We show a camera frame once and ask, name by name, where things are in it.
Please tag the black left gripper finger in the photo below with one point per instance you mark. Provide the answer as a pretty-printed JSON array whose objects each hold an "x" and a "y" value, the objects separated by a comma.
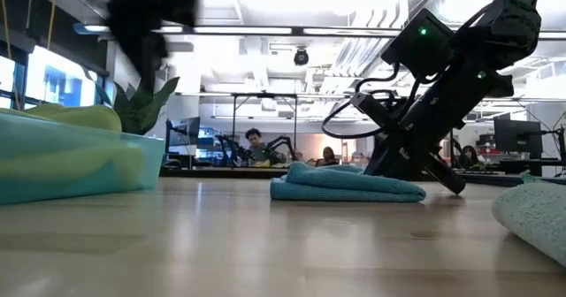
[
  {"x": 135, "y": 54},
  {"x": 155, "y": 58}
]

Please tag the black computer monitor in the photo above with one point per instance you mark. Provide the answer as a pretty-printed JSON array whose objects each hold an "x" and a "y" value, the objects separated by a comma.
[
  {"x": 185, "y": 131},
  {"x": 517, "y": 135}
]

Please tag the lime green microfiber towel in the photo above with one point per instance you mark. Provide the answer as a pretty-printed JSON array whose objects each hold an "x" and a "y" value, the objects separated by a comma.
[{"x": 79, "y": 116}]

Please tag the blue microfiber towel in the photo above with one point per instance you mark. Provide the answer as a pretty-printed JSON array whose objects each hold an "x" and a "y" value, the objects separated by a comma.
[{"x": 345, "y": 186}]

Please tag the person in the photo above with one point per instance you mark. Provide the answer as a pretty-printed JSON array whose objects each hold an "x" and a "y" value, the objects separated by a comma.
[
  {"x": 328, "y": 155},
  {"x": 258, "y": 149},
  {"x": 471, "y": 157}
]

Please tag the green succulent plant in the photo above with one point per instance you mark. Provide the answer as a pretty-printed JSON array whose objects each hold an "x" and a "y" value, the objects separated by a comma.
[{"x": 146, "y": 111}]

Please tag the pale green microfiber towel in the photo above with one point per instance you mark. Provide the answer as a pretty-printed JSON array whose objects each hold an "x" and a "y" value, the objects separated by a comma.
[{"x": 535, "y": 217}]

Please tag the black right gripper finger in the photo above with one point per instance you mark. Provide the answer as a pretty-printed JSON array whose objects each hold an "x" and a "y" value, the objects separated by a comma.
[
  {"x": 384, "y": 129},
  {"x": 442, "y": 173}
]

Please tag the black round ceiling device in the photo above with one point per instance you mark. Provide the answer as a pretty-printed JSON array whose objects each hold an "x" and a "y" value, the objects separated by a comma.
[{"x": 301, "y": 57}]

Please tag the long ceiling light fixture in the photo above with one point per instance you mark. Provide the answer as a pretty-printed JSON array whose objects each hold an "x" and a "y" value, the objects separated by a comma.
[
  {"x": 243, "y": 30},
  {"x": 349, "y": 32}
]

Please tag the black metal table frame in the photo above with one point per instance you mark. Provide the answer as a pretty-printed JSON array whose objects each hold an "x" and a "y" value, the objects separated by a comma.
[{"x": 221, "y": 172}]

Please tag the black metal rig frame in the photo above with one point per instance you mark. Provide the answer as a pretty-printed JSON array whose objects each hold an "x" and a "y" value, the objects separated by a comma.
[{"x": 265, "y": 95}]

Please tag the black distant robot arm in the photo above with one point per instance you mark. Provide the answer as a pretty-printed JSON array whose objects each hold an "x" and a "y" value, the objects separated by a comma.
[
  {"x": 232, "y": 149},
  {"x": 283, "y": 144}
]

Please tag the large glass window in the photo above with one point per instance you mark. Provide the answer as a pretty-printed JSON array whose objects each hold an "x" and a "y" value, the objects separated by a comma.
[{"x": 57, "y": 85}]

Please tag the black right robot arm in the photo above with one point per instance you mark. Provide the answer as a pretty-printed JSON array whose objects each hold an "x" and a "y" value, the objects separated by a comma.
[{"x": 508, "y": 18}]

